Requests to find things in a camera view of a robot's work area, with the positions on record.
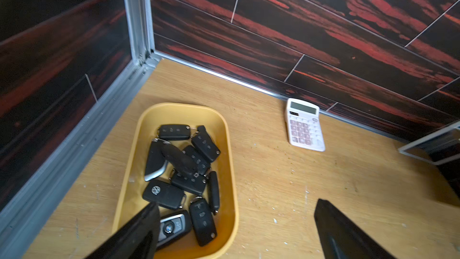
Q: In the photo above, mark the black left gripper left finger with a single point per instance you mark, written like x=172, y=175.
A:
x=137, y=239

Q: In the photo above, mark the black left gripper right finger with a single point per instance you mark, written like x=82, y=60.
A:
x=341, y=238

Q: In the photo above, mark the large black smart key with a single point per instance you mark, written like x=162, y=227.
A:
x=173, y=227

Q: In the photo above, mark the black car key front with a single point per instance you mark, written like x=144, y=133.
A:
x=174, y=132

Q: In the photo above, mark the black VW car key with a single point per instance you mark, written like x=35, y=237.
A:
x=165, y=194

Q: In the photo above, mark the black chrome Mercedes car key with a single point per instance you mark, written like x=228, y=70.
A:
x=180, y=161

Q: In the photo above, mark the small black car key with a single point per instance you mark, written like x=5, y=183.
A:
x=202, y=165

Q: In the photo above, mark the black flip car key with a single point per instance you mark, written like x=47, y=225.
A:
x=204, y=144

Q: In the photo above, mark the yellow plastic storage box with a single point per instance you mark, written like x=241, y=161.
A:
x=131, y=202

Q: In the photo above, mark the white calculator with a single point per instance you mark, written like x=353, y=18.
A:
x=303, y=126

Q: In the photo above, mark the white metal shelf rack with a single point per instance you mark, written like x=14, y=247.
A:
x=437, y=148

